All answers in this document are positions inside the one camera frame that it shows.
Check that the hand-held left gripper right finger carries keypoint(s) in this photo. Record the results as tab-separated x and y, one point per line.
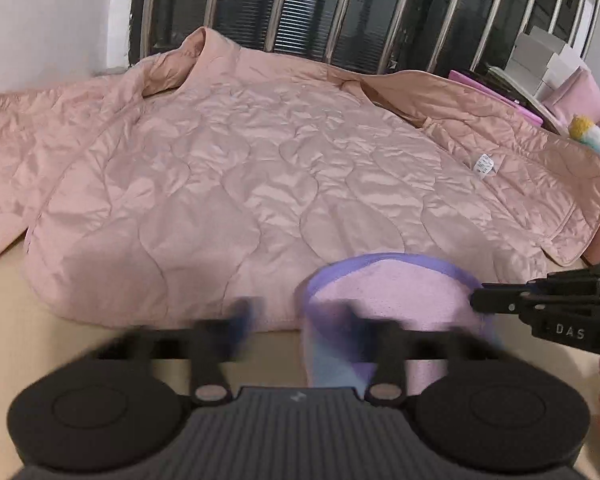
355	330

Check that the pink purple-trimmed top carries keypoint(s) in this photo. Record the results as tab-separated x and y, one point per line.
405	290

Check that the stack of white boxes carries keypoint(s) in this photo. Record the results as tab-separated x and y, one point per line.
530	60

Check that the pink quilted jacket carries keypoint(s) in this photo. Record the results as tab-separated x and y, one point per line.
230	170

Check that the metal window grille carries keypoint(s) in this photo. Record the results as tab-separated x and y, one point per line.
300	5

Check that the pink pouch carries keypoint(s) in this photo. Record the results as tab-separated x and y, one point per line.
582	95

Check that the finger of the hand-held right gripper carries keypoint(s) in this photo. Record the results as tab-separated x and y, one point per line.
590	272
495	299

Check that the pink flat book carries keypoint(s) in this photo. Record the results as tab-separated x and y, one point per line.
467	77

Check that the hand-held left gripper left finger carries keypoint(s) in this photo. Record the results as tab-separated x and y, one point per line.
242	327

